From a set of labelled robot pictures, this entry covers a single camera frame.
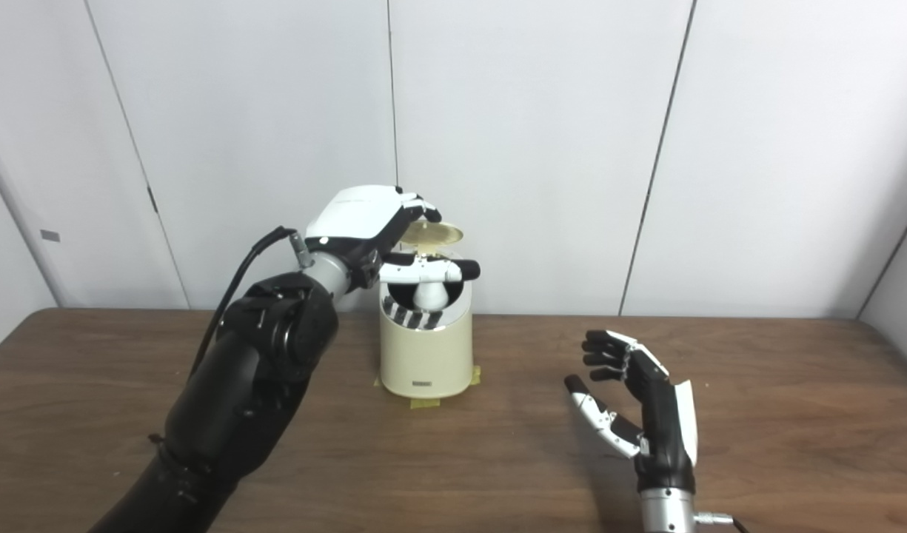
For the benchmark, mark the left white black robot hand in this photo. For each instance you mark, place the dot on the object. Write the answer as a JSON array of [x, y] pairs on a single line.
[[353, 218]]

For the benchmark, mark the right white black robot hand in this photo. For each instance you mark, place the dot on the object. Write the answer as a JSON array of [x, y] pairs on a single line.
[[660, 426]]

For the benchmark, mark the cream round bin lid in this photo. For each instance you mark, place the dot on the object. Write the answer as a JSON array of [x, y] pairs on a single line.
[[434, 235]]

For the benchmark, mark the small white plastic bottle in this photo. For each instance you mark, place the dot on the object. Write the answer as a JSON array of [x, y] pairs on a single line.
[[429, 296]]

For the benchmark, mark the cream-colored bin body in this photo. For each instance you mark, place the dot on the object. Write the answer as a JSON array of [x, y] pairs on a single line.
[[427, 355]]

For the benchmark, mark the small grey wall tag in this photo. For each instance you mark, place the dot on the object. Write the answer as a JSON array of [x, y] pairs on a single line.
[[49, 235]]

